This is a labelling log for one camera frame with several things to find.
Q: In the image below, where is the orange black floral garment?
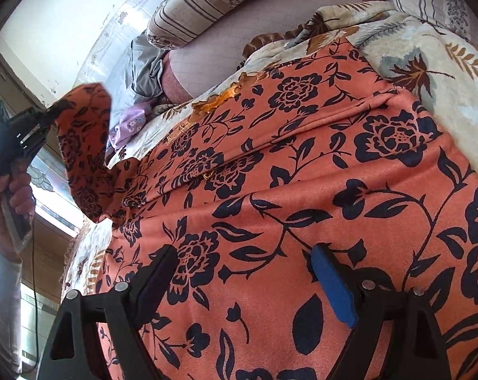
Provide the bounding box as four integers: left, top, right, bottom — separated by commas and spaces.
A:
57, 40, 478, 379

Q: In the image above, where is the person's left hand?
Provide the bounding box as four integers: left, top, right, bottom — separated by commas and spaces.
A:
0, 161, 35, 263

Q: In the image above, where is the purple floral cloth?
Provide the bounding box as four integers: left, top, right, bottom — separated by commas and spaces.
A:
107, 101, 156, 151

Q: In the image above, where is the light blue grey cloth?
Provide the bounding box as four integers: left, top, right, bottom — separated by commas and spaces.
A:
76, 31, 171, 128

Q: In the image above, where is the pink quilted bed sheet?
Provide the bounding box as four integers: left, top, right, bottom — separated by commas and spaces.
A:
161, 0, 372, 104

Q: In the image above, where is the cream leaf-pattern plush blanket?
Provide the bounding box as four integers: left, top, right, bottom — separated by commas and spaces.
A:
59, 2, 478, 309

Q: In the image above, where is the thin black cable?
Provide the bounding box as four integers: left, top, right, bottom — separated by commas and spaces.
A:
21, 220, 40, 375

